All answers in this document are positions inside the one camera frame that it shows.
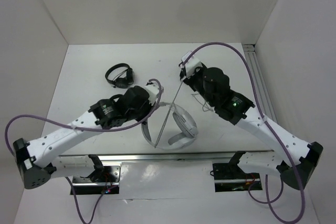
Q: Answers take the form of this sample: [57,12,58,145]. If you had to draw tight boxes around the grey headphone cable with plug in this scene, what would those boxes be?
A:
[154,78,218,148]

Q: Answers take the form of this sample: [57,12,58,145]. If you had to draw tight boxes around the white grey over-ear headphones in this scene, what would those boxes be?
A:
[141,102,198,151]

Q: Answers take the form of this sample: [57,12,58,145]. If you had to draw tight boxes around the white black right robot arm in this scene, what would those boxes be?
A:
[180,61,323,190]

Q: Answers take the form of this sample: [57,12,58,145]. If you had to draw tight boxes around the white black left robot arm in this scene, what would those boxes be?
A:
[13,83,162,189]

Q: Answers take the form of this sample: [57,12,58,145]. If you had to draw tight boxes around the black headphones left side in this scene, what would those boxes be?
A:
[104,63,135,89]

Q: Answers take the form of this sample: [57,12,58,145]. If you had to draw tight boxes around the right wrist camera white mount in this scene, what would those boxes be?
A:
[179,51,203,79]

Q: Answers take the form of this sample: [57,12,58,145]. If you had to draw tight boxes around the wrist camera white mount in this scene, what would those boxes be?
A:
[179,51,203,79]
[144,82,164,105]

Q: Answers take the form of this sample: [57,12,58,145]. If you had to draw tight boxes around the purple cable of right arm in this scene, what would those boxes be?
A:
[182,42,307,222]

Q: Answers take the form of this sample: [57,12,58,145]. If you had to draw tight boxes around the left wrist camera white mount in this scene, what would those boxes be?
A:
[144,82,164,105]

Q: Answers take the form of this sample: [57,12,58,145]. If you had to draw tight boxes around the aluminium rail at right wall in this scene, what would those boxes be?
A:
[243,44,278,123]

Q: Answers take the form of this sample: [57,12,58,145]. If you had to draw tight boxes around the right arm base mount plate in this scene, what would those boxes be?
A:
[209,163,262,193]

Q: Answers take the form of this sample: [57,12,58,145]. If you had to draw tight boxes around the aluminium rail at table front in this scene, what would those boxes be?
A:
[56,150,275,168]

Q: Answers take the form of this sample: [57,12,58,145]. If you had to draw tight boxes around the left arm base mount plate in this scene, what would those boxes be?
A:
[72,163,121,195]

